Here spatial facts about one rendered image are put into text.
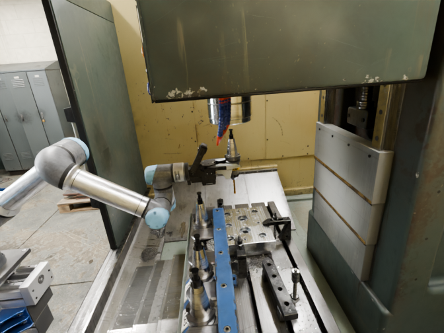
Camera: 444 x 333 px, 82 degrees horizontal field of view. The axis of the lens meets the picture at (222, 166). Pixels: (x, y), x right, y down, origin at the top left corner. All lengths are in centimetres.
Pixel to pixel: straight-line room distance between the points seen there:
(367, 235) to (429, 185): 27
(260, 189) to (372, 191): 119
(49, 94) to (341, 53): 520
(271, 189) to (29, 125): 472
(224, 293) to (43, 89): 522
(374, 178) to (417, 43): 39
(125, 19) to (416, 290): 204
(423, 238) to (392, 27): 59
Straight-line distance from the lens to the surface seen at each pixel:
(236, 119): 89
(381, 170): 93
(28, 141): 586
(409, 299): 113
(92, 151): 136
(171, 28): 63
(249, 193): 200
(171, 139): 203
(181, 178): 100
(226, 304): 61
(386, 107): 89
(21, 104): 576
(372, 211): 100
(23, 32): 624
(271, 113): 203
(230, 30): 62
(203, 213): 83
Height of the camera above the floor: 169
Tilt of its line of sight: 21 degrees down
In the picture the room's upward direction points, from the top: 4 degrees counter-clockwise
